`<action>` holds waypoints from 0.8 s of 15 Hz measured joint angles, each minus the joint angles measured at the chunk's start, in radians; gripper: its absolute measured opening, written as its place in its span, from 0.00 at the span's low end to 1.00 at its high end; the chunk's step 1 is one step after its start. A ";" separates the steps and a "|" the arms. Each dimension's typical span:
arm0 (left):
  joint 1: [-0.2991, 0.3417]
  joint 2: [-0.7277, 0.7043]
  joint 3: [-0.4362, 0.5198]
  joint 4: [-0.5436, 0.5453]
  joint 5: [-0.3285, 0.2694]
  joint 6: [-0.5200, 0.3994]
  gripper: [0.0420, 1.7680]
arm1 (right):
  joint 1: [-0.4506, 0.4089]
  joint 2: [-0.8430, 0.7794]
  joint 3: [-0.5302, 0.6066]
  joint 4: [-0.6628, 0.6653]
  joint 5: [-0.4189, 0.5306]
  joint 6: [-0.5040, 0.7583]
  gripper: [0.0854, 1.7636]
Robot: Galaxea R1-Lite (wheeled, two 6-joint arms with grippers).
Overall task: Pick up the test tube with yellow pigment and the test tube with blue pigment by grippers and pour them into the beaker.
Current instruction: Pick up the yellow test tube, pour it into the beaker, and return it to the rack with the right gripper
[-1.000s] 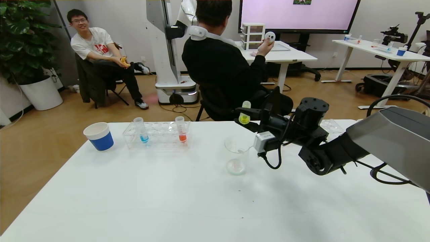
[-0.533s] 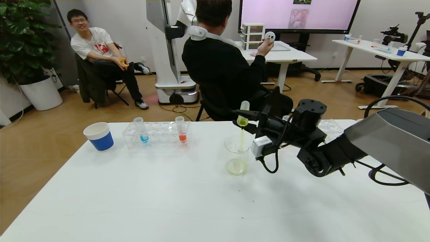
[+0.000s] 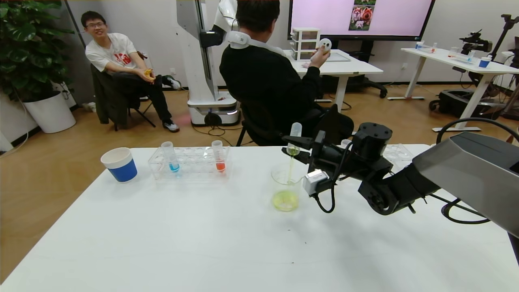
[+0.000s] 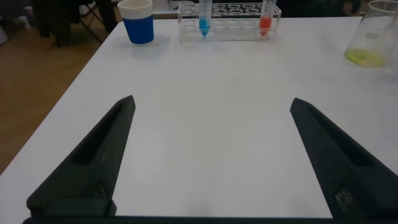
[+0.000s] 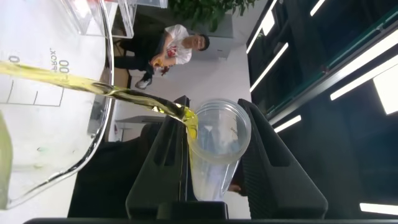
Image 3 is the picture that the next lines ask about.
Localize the white drawer unit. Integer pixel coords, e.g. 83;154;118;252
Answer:
291;27;321;61

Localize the white desk single leg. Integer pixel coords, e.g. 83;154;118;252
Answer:
284;49;383;112

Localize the distant clear tube rack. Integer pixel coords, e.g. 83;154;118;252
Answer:
448;47;475;63
414;41;438;54

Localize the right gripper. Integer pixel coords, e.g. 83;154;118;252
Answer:
281;130;350;173

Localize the large display screen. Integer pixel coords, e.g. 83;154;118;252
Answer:
289;0;435;42

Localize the potted plant white pot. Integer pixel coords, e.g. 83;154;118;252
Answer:
0;0;77;134

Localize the man in white t-shirt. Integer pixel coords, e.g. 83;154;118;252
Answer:
80;11;181;133

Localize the white humanoid robot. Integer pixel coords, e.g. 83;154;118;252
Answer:
172;0;240;127

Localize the blue pigment test tube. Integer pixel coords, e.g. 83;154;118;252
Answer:
161;141;180;173

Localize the clear acrylic tube rack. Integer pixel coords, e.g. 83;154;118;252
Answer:
148;146;232;181
381;143;415;163

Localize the clear glass beaker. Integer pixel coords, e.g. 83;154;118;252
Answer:
270;163;305;212

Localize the black folding chair with jacket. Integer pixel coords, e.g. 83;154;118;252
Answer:
90;65;157;132

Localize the yellow pigment test tube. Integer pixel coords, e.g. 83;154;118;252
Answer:
286;122;303;157

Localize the black wheeled robot base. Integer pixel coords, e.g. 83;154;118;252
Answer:
429;90;503;123

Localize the blue white paper cup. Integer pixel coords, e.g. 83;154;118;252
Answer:
101;147;138;183

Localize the black office chair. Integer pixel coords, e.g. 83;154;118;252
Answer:
229;91;339;147
219;0;354;146

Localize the black display stand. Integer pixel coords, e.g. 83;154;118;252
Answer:
324;41;388;100

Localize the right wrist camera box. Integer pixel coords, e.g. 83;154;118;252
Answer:
302;170;330;196

